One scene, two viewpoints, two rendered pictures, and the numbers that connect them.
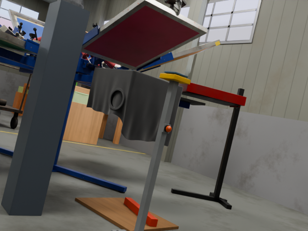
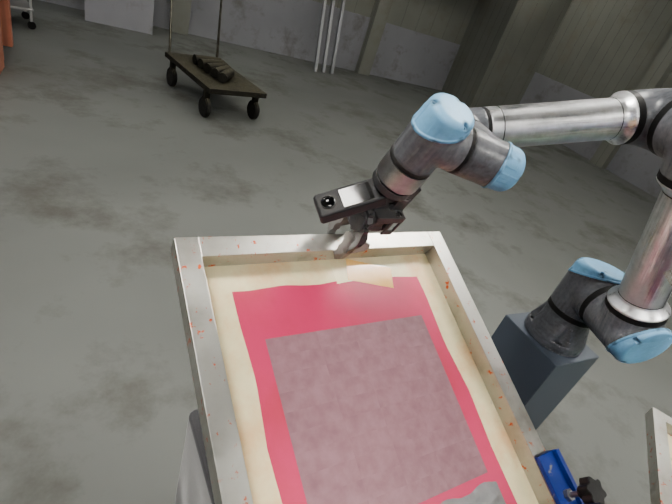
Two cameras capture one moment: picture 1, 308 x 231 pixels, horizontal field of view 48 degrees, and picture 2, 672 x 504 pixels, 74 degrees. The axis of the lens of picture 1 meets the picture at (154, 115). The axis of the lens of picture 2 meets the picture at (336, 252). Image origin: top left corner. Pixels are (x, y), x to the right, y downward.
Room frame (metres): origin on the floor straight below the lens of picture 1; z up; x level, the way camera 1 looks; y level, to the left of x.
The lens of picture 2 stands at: (3.02, 0.05, 1.82)
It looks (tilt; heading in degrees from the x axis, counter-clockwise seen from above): 31 degrees down; 182
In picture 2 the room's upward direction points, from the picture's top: 20 degrees clockwise
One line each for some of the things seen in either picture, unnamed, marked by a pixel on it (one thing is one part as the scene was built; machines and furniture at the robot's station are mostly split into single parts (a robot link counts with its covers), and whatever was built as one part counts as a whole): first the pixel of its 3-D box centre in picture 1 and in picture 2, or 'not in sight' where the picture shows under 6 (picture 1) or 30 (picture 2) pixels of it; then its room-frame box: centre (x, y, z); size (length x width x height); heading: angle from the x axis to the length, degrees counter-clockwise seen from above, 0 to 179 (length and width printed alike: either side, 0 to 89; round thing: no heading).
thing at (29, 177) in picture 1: (45, 108); (454, 463); (2.00, 0.62, 0.60); 0.18 x 0.18 x 1.20; 38
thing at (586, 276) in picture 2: not in sight; (590, 288); (2.01, 0.62, 1.37); 0.13 x 0.12 x 0.14; 21
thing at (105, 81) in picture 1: (111, 96); not in sight; (2.35, 0.31, 0.77); 0.46 x 0.09 x 0.36; 41
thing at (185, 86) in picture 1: (209, 94); not in sight; (3.57, -0.50, 1.06); 0.61 x 0.46 x 0.12; 101
